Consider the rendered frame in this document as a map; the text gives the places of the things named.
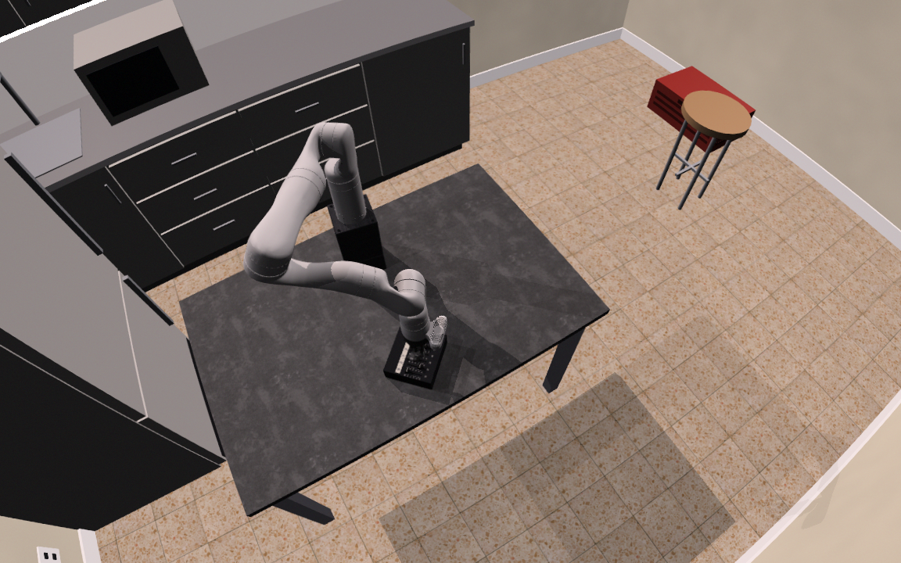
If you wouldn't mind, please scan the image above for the black lighting desk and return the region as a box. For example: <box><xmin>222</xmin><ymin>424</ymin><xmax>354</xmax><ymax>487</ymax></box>
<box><xmin>383</xmin><ymin>328</ymin><xmax>447</xmax><ymax>389</ymax></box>

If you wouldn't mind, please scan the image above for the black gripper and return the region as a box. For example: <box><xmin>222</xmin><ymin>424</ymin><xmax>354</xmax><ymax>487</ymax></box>
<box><xmin>403</xmin><ymin>336</ymin><xmax>428</xmax><ymax>362</ymax></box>

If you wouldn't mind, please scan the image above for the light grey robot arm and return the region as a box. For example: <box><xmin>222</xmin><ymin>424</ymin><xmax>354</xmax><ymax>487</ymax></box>
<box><xmin>243</xmin><ymin>123</ymin><xmax>447</xmax><ymax>350</ymax></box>

